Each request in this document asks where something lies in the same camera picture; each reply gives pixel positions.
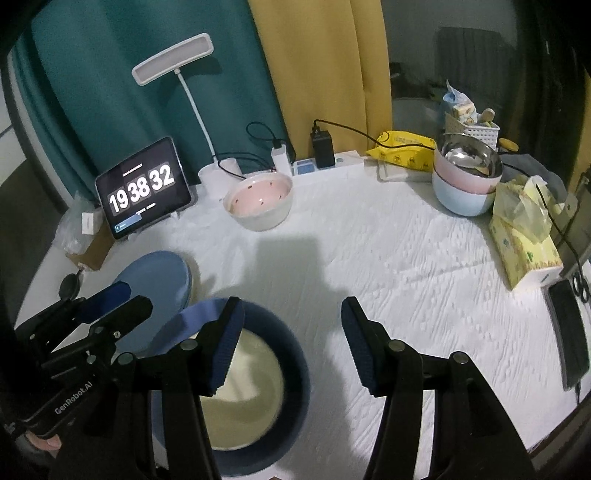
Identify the light blue bowl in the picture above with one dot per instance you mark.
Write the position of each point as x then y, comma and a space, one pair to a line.
461, 201

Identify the cardboard box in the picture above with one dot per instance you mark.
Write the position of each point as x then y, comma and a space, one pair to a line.
97, 249

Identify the cream bowl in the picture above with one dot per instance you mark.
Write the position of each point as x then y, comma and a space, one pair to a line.
249, 392

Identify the white charger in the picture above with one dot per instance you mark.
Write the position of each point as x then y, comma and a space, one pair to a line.
280, 161

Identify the white power strip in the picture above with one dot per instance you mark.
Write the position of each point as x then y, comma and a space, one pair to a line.
346, 161

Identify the small blue plate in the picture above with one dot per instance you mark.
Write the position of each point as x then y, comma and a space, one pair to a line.
152, 286

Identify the small white box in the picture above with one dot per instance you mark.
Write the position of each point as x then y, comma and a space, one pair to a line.
88, 225

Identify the tablet with clock display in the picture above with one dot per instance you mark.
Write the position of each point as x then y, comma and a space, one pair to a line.
143, 184

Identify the clear plastic bag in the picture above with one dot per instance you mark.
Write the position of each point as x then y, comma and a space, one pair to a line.
69, 226

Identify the yellow curtain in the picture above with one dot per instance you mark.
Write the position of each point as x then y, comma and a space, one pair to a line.
323, 69

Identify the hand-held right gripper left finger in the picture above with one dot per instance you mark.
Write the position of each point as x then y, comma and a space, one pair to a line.
228, 350

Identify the large blue bowl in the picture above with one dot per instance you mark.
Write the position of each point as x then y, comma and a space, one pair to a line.
286, 350

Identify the yellow plastic bag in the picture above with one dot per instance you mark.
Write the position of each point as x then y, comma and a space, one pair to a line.
517, 203

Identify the small yellow object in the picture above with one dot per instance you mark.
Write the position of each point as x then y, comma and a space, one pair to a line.
508, 144

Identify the black phone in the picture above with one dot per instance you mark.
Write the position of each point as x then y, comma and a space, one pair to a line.
565, 332

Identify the white flat packet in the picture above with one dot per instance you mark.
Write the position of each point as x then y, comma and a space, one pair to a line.
397, 173

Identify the pink steel-lined bowl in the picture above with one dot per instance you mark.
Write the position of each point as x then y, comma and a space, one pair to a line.
455, 177

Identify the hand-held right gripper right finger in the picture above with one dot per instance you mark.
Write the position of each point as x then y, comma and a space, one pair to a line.
358, 350

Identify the white desk lamp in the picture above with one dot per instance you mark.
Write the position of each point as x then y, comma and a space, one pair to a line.
173, 57

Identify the yellow wet wipes pack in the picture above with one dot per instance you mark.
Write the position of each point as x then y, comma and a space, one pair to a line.
406, 157

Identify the teal curtain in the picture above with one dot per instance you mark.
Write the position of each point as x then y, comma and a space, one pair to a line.
92, 69

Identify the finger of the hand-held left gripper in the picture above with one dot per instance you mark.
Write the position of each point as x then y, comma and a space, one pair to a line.
129, 314
106, 300

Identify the black charger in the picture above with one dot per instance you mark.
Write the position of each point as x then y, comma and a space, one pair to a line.
323, 147

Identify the white plastic basket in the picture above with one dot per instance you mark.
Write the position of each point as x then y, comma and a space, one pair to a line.
480, 131

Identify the person's left hand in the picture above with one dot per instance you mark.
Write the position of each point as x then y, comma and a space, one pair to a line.
46, 443

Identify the black round-headed tool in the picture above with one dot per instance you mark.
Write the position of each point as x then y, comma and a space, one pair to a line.
70, 286

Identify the yellow tissue box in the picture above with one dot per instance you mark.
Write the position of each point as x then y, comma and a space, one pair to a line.
521, 254

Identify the blue packet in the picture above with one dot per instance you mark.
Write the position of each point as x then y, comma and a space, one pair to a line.
455, 99

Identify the wooden utensil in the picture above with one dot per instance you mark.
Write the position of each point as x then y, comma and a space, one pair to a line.
485, 115

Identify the white bowl pink inside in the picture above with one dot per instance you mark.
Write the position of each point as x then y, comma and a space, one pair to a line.
263, 217

